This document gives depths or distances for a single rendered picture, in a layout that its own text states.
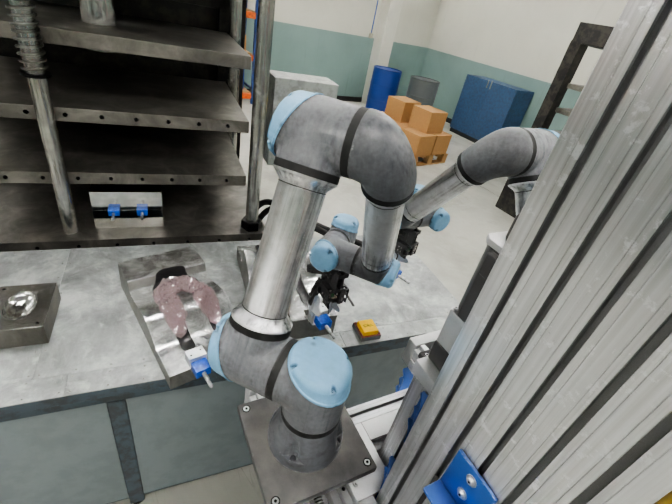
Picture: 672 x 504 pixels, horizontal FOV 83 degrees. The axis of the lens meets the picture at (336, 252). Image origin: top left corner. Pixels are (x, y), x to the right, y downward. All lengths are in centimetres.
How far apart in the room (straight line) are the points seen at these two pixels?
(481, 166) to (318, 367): 60
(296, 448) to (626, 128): 69
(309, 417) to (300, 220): 34
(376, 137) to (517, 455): 46
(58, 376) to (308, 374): 84
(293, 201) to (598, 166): 41
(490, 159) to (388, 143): 41
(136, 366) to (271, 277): 72
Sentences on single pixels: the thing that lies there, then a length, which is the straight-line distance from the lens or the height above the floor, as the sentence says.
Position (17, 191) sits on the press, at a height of 78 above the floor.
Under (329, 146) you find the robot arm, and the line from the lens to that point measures 61.
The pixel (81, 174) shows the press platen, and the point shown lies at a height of 103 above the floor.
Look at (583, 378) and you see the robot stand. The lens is 48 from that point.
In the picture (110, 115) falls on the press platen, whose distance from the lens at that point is 175.
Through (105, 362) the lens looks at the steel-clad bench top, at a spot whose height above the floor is 80.
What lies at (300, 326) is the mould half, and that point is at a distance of 131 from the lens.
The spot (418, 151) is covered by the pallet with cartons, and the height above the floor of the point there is 23.
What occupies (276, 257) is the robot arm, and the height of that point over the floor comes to 141.
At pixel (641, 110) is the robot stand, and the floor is 175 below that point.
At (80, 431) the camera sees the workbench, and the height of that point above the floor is 55.
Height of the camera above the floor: 178
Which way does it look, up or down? 33 degrees down
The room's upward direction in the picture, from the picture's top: 12 degrees clockwise
